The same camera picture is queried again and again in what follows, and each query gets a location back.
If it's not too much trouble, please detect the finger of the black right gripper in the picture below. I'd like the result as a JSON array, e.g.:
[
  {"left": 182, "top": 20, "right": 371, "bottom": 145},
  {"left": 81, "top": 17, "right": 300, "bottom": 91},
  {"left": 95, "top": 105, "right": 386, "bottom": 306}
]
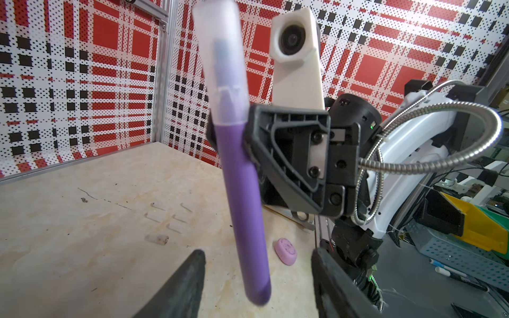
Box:
[{"left": 205, "top": 115, "right": 217, "bottom": 149}]

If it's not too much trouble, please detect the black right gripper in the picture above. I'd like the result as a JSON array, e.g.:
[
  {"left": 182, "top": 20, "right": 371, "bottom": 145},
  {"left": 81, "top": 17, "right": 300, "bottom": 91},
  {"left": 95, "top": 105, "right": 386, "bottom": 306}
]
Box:
[{"left": 244, "top": 104, "right": 361, "bottom": 219}]

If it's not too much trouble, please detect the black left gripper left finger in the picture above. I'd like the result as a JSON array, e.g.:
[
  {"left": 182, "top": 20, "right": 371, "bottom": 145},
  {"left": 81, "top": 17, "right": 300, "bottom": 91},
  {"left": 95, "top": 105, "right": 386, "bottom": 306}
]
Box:
[{"left": 135, "top": 249, "right": 206, "bottom": 317}]

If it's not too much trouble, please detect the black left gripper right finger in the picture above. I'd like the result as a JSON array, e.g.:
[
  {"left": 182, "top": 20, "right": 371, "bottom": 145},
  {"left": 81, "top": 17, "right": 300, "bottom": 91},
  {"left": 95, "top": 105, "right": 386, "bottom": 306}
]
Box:
[{"left": 311, "top": 248, "right": 381, "bottom": 318}]

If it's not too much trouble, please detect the light purple marker pen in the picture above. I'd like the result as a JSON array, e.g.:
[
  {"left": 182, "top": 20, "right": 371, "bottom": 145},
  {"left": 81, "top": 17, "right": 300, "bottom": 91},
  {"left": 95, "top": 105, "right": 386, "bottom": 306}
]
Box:
[{"left": 214, "top": 125, "right": 272, "bottom": 306}]

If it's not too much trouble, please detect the translucent light purple cap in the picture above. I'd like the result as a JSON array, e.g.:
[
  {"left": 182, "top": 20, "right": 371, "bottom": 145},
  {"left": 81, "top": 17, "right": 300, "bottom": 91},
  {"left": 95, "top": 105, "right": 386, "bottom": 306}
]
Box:
[{"left": 192, "top": 1, "right": 250, "bottom": 126}]

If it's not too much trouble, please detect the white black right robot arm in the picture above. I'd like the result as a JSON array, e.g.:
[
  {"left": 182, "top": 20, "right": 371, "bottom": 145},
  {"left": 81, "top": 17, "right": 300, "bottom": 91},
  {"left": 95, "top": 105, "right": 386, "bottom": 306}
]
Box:
[{"left": 207, "top": 81, "right": 501, "bottom": 301}]

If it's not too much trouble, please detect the translucent cap on table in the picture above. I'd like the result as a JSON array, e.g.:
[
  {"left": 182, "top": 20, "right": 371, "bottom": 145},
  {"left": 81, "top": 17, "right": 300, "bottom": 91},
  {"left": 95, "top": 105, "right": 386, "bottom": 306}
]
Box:
[{"left": 145, "top": 234, "right": 169, "bottom": 246}]

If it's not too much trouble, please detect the beige oval object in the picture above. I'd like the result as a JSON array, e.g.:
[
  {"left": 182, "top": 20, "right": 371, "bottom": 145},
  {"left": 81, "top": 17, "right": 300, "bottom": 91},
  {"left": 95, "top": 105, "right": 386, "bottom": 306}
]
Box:
[{"left": 265, "top": 205, "right": 315, "bottom": 231}]

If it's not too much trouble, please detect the yellow storage bin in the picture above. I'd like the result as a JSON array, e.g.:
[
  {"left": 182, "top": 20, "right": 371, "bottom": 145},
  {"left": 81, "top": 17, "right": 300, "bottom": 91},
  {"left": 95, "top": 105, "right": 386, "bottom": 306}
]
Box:
[{"left": 441, "top": 192, "right": 508, "bottom": 259}]

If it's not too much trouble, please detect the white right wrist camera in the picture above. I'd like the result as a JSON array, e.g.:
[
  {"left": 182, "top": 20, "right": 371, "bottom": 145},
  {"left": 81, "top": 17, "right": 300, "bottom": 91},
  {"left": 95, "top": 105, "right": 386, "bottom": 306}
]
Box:
[{"left": 269, "top": 7, "right": 326, "bottom": 111}]

